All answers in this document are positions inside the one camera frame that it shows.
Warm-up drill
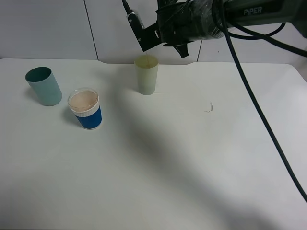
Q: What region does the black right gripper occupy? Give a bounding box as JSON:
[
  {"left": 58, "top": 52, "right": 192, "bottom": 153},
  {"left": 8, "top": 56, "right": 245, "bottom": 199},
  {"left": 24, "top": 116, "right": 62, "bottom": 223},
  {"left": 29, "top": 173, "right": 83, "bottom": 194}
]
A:
[{"left": 138, "top": 0, "right": 224, "bottom": 58}]

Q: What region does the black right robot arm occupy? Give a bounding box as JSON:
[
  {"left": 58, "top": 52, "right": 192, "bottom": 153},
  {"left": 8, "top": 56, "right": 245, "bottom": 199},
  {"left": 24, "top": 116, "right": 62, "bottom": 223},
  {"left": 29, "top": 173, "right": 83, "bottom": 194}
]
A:
[{"left": 137, "top": 0, "right": 307, "bottom": 58}]

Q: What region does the light green plastic cup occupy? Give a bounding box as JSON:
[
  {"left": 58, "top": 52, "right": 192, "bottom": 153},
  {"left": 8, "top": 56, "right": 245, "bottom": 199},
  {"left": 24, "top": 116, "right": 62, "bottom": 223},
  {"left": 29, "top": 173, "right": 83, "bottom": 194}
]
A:
[{"left": 134, "top": 54, "right": 159, "bottom": 95}]

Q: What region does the blue sleeved paper cup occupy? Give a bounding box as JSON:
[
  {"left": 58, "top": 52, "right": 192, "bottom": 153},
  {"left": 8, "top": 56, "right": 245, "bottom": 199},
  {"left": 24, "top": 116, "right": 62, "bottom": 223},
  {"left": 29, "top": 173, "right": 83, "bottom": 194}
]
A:
[{"left": 68, "top": 88, "right": 103, "bottom": 130}]

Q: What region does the teal plastic cup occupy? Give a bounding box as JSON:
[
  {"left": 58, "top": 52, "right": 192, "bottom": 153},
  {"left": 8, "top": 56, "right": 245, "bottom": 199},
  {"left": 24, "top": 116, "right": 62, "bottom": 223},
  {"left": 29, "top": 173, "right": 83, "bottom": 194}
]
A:
[{"left": 25, "top": 67, "right": 62, "bottom": 106}]

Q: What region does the black cable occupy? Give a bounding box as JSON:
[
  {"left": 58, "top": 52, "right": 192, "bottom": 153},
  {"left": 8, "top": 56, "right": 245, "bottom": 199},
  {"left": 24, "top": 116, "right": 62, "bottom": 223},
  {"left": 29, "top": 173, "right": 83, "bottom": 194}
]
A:
[{"left": 211, "top": 0, "right": 307, "bottom": 203}]

